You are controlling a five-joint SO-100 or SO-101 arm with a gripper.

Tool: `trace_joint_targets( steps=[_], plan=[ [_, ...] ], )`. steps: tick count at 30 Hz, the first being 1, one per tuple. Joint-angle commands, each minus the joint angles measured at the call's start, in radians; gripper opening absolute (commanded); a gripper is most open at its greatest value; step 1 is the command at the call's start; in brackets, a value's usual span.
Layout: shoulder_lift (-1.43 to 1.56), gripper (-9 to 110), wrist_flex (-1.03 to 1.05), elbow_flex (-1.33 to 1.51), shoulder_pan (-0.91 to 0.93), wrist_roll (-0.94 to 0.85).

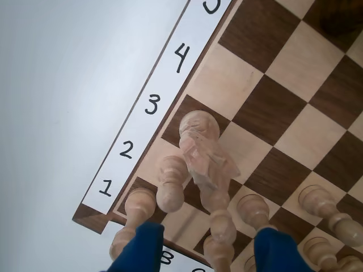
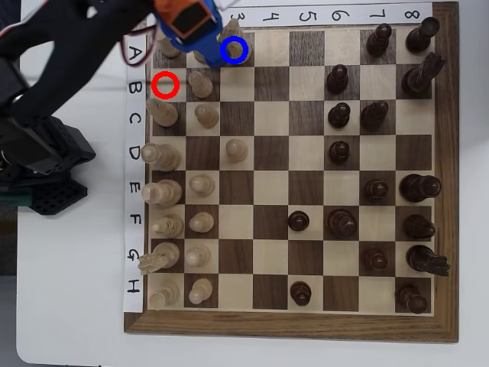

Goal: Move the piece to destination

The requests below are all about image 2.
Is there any dark wooden pawn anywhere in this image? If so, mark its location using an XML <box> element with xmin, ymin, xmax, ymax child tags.
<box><xmin>325</xmin><ymin>63</ymin><xmax>351</xmax><ymax>96</ymax></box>
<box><xmin>328</xmin><ymin>140</ymin><xmax>351</xmax><ymax>165</ymax></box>
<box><xmin>365</xmin><ymin>22</ymin><xmax>393</xmax><ymax>58</ymax></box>
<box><xmin>362</xmin><ymin>179</ymin><xmax>390</xmax><ymax>202</ymax></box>
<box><xmin>361</xmin><ymin>248</ymin><xmax>388</xmax><ymax>271</ymax></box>
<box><xmin>327</xmin><ymin>102</ymin><xmax>351</xmax><ymax>129</ymax></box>
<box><xmin>287</xmin><ymin>210</ymin><xmax>310</xmax><ymax>232</ymax></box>
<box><xmin>289</xmin><ymin>281</ymin><xmax>313</xmax><ymax>307</ymax></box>

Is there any green table clamp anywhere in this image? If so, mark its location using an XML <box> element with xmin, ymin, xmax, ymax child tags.
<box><xmin>0</xmin><ymin>190</ymin><xmax>34</xmax><ymax>207</ymax></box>

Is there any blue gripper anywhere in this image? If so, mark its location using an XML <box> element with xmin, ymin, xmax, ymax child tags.
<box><xmin>154</xmin><ymin>0</ymin><xmax>225</xmax><ymax>70</ymax></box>

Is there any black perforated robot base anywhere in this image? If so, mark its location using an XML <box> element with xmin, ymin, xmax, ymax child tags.
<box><xmin>28</xmin><ymin>116</ymin><xmax>97</xmax><ymax>217</ymax></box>

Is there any dark wooden queen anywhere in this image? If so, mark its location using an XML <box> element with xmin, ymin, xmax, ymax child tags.
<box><xmin>325</xmin><ymin>208</ymin><xmax>359</xmax><ymax>240</ymax></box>

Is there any dark wooden king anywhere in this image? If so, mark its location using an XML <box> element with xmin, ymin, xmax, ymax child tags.
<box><xmin>399</xmin><ymin>174</ymin><xmax>442</xmax><ymax>203</ymax></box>

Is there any light wooden queen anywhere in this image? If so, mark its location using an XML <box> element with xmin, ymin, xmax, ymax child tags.
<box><xmin>140</xmin><ymin>142</ymin><xmax>183</xmax><ymax>172</ymax></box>

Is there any white number label strip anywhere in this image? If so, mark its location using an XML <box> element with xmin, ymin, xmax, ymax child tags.
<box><xmin>219</xmin><ymin>2</ymin><xmax>434</xmax><ymax>28</ymax></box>

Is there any light wooden knight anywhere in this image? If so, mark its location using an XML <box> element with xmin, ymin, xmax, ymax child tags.
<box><xmin>137</xmin><ymin>241</ymin><xmax>180</xmax><ymax>276</ymax></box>
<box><xmin>217</xmin><ymin>18</ymin><xmax>253</xmax><ymax>67</ymax></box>

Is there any wooden chessboard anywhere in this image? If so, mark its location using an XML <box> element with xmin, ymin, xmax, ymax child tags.
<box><xmin>122</xmin><ymin>2</ymin><xmax>460</xmax><ymax>344</ymax></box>

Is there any white letter label strip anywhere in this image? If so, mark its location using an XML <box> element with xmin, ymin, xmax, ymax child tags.
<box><xmin>124</xmin><ymin>32</ymin><xmax>148</xmax><ymax>313</ymax></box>

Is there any dark wooden knight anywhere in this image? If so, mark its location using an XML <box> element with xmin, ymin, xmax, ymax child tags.
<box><xmin>400</xmin><ymin>51</ymin><xmax>446</xmax><ymax>99</ymax></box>
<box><xmin>405</xmin><ymin>244</ymin><xmax>452</xmax><ymax>278</ymax></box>

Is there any light wooden king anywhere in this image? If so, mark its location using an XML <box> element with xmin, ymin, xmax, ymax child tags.
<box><xmin>141</xmin><ymin>178</ymin><xmax>183</xmax><ymax>209</ymax></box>

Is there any dark wooden rook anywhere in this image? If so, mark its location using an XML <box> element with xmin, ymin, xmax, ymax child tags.
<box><xmin>404</xmin><ymin>16</ymin><xmax>442</xmax><ymax>54</ymax></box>
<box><xmin>394</xmin><ymin>284</ymin><xmax>429</xmax><ymax>315</ymax></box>

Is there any light wooden bishop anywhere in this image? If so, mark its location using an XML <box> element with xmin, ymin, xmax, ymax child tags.
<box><xmin>152</xmin><ymin>213</ymin><xmax>186</xmax><ymax>239</ymax></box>
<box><xmin>145</xmin><ymin>98</ymin><xmax>180</xmax><ymax>128</ymax></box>

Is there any dark wooden bishop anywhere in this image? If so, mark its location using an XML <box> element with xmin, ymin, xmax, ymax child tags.
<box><xmin>359</xmin><ymin>100</ymin><xmax>390</xmax><ymax>131</ymax></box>
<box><xmin>402</xmin><ymin>214</ymin><xmax>436</xmax><ymax>240</ymax></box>

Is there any light wooden rook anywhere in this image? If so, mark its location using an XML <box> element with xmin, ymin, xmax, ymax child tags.
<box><xmin>154</xmin><ymin>32</ymin><xmax>183</xmax><ymax>59</ymax></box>
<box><xmin>147</xmin><ymin>280</ymin><xmax>180</xmax><ymax>311</ymax></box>

